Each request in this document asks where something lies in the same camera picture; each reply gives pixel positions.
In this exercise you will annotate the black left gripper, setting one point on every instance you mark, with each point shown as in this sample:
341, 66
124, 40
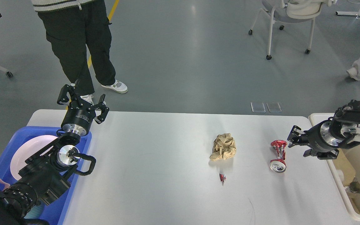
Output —
79, 115

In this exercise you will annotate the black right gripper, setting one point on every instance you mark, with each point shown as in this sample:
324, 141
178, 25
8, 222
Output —
322, 143

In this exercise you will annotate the crushed red soda can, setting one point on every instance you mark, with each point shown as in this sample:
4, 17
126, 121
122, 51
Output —
278, 165

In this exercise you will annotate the pink plate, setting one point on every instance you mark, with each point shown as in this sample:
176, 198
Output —
26, 150

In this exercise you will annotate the brown paper ball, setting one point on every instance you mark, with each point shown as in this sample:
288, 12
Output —
224, 147

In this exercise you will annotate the white paper cup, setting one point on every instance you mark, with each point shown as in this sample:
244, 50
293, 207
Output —
341, 176

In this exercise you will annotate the brown paper bag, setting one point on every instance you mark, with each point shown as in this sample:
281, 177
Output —
343, 164

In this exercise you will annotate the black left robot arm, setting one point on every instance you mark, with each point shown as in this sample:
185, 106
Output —
45, 177

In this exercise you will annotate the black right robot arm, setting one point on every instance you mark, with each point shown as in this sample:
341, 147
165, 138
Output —
345, 125

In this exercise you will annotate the right floor socket plate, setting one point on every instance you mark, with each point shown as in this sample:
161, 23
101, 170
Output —
274, 107

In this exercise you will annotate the floor socket plate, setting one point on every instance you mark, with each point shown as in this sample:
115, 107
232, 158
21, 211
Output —
274, 107
258, 107

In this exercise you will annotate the left floor socket plate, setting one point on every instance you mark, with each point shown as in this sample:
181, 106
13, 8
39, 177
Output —
258, 107

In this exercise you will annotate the person in black trousers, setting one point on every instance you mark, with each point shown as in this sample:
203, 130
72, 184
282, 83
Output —
73, 28

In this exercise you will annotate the small red can fragment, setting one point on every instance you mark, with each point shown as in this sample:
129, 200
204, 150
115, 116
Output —
222, 178

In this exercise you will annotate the blue plastic tray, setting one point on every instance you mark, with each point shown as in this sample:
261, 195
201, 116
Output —
54, 213

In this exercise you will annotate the white chair grey seat right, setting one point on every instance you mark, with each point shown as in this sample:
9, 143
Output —
290, 11

